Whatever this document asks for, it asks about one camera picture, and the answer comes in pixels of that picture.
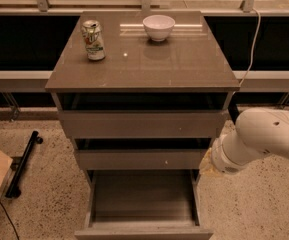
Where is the grey top drawer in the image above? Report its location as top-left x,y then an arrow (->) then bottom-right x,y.
53,93 -> 227,139

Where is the black cable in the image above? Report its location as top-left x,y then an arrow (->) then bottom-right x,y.
0,169 -> 22,240

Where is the black cabinet leg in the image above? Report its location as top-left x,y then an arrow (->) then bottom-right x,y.
228,104 -> 239,123

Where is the grey drawer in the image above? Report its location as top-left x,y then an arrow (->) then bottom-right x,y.
75,138 -> 211,170
75,170 -> 213,240
53,93 -> 227,139

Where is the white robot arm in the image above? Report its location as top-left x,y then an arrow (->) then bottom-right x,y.
199,108 -> 289,176

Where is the black metal bar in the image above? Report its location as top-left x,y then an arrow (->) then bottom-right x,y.
5,130 -> 43,198

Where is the white bowl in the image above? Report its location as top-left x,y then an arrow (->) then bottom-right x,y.
143,15 -> 175,42

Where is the green soda can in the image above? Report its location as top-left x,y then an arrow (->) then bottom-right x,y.
81,20 -> 106,61

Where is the white cable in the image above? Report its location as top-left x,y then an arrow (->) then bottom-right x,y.
238,7 -> 262,87

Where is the grey drawer cabinet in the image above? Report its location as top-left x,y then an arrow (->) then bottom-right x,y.
45,10 -> 241,185

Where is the grey middle drawer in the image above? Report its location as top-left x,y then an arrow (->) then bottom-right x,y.
75,138 -> 211,170

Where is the grey bottom drawer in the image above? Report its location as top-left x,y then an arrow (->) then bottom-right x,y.
75,170 -> 213,240

